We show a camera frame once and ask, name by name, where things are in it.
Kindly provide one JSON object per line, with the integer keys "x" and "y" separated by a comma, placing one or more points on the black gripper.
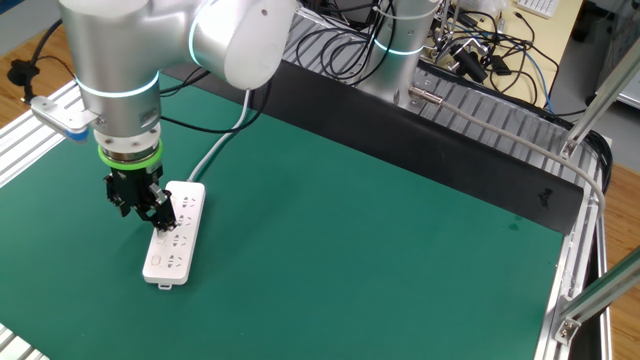
{"x": 137, "y": 187}

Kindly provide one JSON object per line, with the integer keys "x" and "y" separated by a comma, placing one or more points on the white four-outlet power strip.
{"x": 170, "y": 275}

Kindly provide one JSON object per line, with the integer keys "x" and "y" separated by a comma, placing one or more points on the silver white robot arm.
{"x": 125, "y": 50}

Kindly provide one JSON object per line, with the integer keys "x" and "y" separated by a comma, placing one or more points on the black power adapter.
{"x": 470, "y": 65}

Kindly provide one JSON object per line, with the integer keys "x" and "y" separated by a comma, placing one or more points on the green table mat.
{"x": 350, "y": 250}

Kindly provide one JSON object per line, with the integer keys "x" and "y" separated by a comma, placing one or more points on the small black adapter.
{"x": 500, "y": 65}

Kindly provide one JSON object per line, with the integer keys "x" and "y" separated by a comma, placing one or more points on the yellow wooden desk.
{"x": 550, "y": 40}

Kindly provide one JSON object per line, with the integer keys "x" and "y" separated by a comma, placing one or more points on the white keyboard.
{"x": 539, "y": 7}

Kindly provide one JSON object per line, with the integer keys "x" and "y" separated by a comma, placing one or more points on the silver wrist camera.
{"x": 60, "y": 117}

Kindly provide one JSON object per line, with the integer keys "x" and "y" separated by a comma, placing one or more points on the black clamp mount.
{"x": 22, "y": 72}

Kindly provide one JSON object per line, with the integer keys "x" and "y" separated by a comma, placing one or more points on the aluminium frame post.
{"x": 605, "y": 95}
{"x": 600, "y": 295}

